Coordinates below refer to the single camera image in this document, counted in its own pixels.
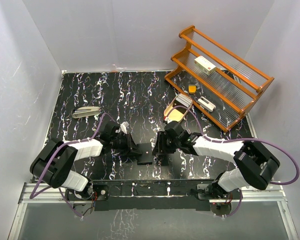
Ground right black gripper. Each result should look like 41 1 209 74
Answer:
153 131 181 154

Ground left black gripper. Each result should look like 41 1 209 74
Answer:
110 132 142 156

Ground black leather card holder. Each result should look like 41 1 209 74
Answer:
136 142 153 166

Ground beige oval card tray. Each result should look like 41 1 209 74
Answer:
163 93 191 123

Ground stack of credit cards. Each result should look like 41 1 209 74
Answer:
175 94 193 109

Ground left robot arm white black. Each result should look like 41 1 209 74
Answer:
29 121 143 200

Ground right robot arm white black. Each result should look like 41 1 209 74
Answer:
152 121 280 199

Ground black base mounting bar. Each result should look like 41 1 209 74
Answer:
66 179 240 211

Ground beige grey stapler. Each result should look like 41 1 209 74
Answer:
72 106 101 119

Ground white small device on shelf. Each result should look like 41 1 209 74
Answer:
197 97 216 112

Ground orange small container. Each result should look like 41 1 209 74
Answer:
188 84 197 94

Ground orange wooden shelf rack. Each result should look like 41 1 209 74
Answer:
164 25 274 132

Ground white red small box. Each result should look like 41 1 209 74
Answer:
194 55 217 76

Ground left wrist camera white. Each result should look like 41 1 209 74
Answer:
120 121 130 134

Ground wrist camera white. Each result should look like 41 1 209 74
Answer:
163 116 170 124
120 121 130 134

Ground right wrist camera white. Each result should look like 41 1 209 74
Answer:
163 116 170 124

